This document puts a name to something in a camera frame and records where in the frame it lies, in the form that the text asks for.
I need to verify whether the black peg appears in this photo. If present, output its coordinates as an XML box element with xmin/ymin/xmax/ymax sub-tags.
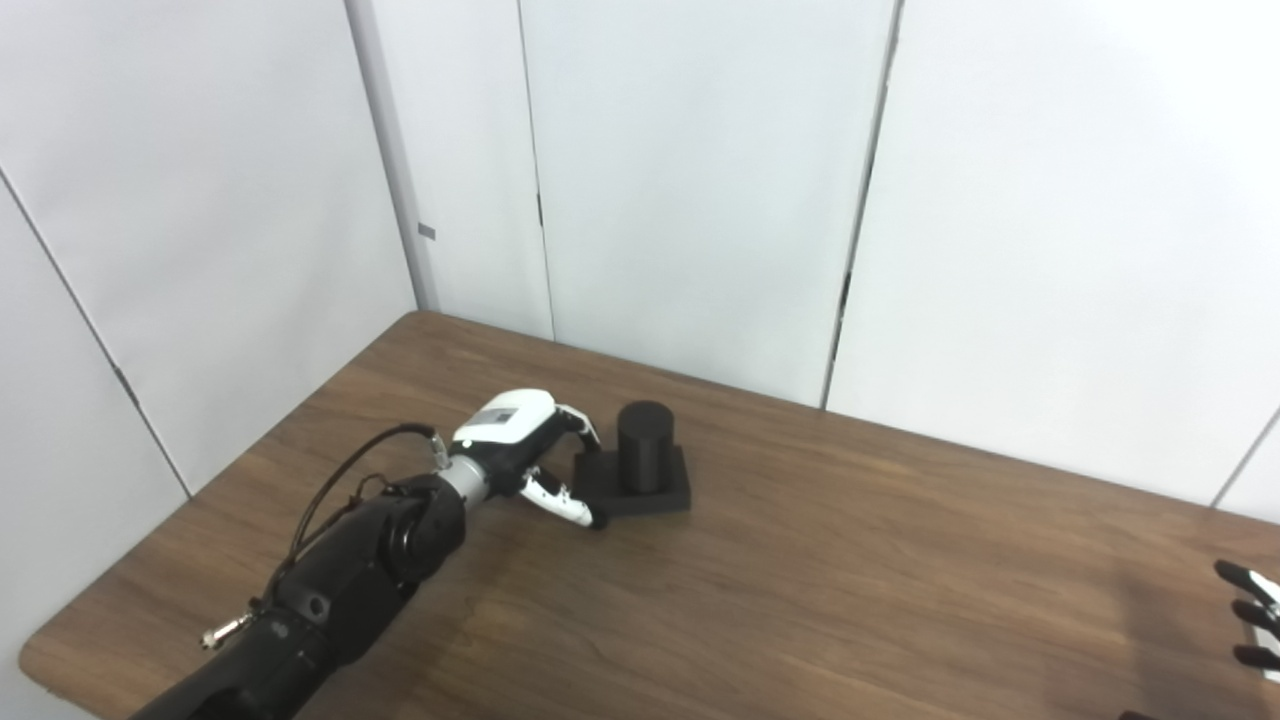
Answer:
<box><xmin>572</xmin><ymin>400</ymin><xmax>693</xmax><ymax>519</ymax></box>

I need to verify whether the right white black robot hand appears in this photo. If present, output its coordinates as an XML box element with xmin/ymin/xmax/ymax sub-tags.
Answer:
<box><xmin>1213</xmin><ymin>560</ymin><xmax>1280</xmax><ymax>673</ymax></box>

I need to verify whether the gray wall corner post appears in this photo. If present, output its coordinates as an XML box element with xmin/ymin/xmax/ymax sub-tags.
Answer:
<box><xmin>345</xmin><ymin>0</ymin><xmax>441</xmax><ymax>313</ymax></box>

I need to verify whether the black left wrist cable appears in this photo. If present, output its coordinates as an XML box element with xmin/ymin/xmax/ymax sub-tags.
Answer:
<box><xmin>265</xmin><ymin>423</ymin><xmax>446</xmax><ymax>601</ymax></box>

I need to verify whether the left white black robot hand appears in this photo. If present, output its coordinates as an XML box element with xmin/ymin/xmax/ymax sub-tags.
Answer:
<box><xmin>450</xmin><ymin>388</ymin><xmax>609</xmax><ymax>531</ymax></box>

